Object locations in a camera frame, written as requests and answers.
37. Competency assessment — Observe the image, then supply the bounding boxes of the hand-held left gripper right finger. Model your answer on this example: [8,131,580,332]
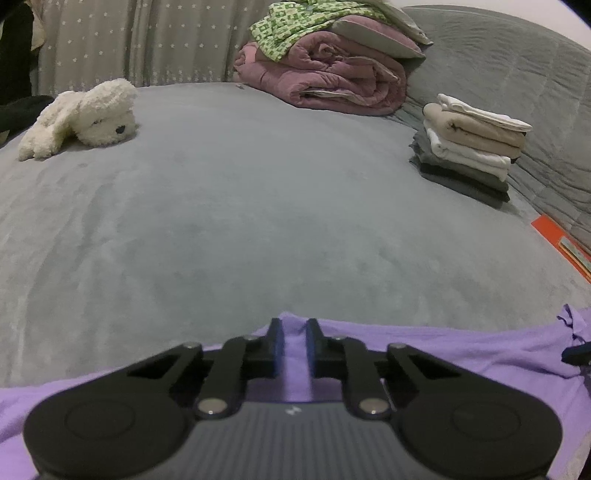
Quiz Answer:
[305,318,462,420]

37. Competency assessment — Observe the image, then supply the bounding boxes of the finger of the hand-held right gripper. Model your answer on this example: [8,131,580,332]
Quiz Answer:
[561,340,591,368]

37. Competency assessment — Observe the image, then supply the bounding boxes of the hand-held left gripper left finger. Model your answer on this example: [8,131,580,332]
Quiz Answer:
[124,318,284,418]

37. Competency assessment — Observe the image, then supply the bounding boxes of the lilac purple pants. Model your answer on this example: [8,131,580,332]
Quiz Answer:
[0,304,591,480]

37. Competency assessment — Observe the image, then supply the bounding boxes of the orange flat box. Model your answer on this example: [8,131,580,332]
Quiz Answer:
[531,215,591,283]

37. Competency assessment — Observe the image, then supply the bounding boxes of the dark grey folded garment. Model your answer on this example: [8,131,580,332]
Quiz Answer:
[418,161,511,208]

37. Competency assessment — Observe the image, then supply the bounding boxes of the thick white folded garment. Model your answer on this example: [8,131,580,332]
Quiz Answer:
[426,128,512,181]

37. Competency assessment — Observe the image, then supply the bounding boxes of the beige folded garment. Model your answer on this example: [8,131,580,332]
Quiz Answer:
[423,102,527,160]

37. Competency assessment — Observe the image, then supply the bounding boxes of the thin white folded garment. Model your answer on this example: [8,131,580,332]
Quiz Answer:
[436,93,533,132]

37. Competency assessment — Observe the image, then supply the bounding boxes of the pink folded quilt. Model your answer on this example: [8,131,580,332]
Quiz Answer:
[233,30,408,116]

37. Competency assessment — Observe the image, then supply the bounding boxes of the white plush dog toy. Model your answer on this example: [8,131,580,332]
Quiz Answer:
[18,78,139,161]

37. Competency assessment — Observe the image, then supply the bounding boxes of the grey quilted headboard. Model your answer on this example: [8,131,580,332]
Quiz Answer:
[402,6,591,250]

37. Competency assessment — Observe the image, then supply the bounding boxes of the pink pillow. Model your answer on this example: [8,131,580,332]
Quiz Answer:
[331,15,426,59]

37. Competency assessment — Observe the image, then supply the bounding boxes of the green patterned cloth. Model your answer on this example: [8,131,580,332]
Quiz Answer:
[249,0,384,63]

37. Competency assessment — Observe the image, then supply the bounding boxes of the grey star-patterned curtain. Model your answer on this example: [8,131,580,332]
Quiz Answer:
[34,0,278,95]

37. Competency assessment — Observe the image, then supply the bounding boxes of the light grey pillow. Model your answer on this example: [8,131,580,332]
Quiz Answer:
[369,0,435,45]

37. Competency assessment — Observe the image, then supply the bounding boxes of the black crumpled garment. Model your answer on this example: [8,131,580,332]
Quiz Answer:
[0,95,56,134]

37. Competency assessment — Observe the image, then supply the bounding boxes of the beige hanging garment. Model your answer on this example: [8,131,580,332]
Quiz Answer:
[30,0,47,51]

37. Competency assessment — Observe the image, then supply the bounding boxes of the black hanging garment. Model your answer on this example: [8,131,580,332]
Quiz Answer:
[0,0,35,104]

